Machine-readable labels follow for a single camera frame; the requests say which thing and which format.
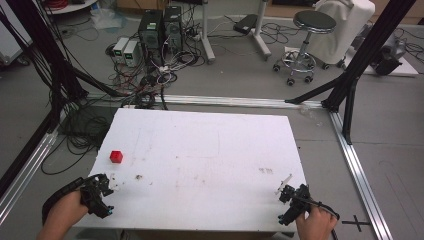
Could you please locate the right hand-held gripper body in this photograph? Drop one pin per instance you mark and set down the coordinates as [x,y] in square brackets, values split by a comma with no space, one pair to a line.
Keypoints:
[296,205]

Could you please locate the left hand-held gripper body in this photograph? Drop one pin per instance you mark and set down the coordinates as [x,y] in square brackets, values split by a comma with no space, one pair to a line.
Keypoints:
[94,200]

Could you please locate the red cube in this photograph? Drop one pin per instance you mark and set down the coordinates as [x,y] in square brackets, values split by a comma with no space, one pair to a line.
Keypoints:
[116,156]

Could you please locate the person's right hand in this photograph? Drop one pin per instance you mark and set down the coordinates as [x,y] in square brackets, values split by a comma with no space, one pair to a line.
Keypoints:
[316,224]

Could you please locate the person's left hand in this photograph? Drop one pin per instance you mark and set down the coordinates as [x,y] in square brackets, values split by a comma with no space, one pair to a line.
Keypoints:
[63,213]

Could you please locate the white power supply box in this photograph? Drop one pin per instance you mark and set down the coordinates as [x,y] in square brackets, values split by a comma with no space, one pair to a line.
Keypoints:
[120,48]
[131,53]

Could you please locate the black round stool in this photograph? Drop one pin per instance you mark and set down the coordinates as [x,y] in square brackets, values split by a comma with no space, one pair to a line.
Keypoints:
[308,40]

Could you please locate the white table leg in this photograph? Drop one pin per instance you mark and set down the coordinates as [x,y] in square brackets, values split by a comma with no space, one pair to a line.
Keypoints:
[261,33]
[207,33]

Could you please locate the black computer tower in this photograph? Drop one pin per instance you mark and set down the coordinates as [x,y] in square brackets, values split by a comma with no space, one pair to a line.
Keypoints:
[173,28]
[150,33]

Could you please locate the clear plastic bag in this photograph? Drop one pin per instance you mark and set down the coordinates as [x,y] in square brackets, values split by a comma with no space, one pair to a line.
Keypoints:
[106,18]

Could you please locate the flat black box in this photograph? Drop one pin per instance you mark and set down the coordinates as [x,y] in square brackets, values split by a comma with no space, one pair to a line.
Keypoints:
[245,24]

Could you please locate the black machine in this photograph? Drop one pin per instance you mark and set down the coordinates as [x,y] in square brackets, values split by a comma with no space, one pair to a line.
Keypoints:
[388,56]

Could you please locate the white cloth cover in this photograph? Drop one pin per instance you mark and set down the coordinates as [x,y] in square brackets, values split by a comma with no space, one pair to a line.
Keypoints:
[346,26]

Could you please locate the white floor board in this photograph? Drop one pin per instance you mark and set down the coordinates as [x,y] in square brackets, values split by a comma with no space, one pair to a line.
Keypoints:
[408,68]

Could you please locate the white round table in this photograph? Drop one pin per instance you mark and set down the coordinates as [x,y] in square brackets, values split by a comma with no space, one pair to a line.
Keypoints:
[71,6]

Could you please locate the aluminium floor rail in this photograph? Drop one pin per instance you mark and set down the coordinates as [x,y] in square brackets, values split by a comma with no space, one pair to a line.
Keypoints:
[26,176]
[233,100]
[360,180]

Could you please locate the black frame post with brace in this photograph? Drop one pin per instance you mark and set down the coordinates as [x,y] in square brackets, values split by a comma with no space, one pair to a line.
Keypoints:
[366,53]

